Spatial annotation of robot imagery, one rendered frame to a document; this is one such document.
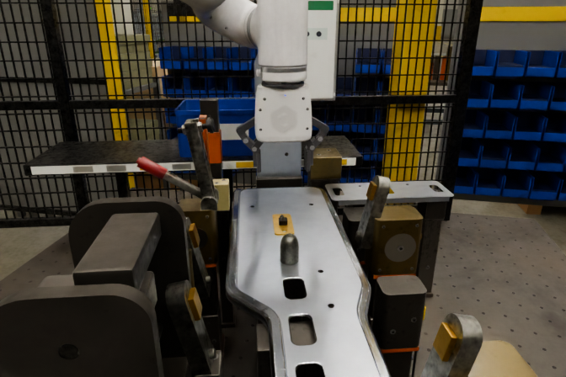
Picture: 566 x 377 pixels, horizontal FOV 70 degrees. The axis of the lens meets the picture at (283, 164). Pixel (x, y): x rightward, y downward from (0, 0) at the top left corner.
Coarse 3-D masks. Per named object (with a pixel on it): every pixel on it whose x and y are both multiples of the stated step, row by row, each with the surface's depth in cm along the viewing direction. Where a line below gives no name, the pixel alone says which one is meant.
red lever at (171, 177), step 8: (144, 160) 73; (144, 168) 73; (152, 168) 73; (160, 168) 74; (160, 176) 74; (168, 176) 74; (176, 176) 75; (176, 184) 75; (184, 184) 75; (192, 184) 76; (192, 192) 76
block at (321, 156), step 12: (324, 156) 102; (336, 156) 102; (312, 168) 102; (324, 168) 102; (336, 168) 103; (312, 180) 103; (324, 180) 103; (336, 180) 104; (336, 192) 105; (312, 204) 106; (336, 204) 106
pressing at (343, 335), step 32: (256, 192) 96; (288, 192) 96; (320, 192) 96; (256, 224) 80; (320, 224) 80; (256, 256) 69; (320, 256) 69; (352, 256) 70; (256, 288) 61; (320, 288) 61; (352, 288) 61; (288, 320) 55; (320, 320) 55; (352, 320) 55; (288, 352) 49; (320, 352) 49; (352, 352) 49
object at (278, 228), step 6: (276, 216) 83; (288, 216) 83; (276, 222) 80; (282, 222) 79; (288, 222) 80; (276, 228) 78; (282, 228) 78; (288, 228) 78; (276, 234) 76; (282, 234) 76
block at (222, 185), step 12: (216, 180) 85; (228, 180) 85; (228, 192) 84; (228, 204) 85; (228, 216) 88; (228, 228) 87; (228, 240) 88; (228, 300) 93; (228, 312) 94; (228, 324) 95
